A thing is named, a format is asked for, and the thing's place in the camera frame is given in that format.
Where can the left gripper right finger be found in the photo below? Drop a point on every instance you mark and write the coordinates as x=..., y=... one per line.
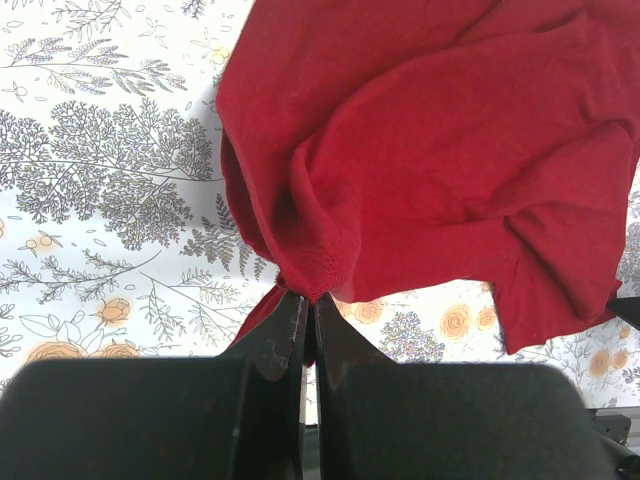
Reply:
x=383, y=420

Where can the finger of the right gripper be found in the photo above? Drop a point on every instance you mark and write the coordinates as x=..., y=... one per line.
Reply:
x=627, y=309

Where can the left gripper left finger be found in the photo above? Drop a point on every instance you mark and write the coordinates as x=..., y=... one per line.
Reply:
x=232, y=416

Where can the red t shirt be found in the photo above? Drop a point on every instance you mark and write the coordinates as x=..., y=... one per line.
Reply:
x=375, y=147

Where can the aluminium frame rail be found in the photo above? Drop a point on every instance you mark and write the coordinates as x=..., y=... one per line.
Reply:
x=619, y=430

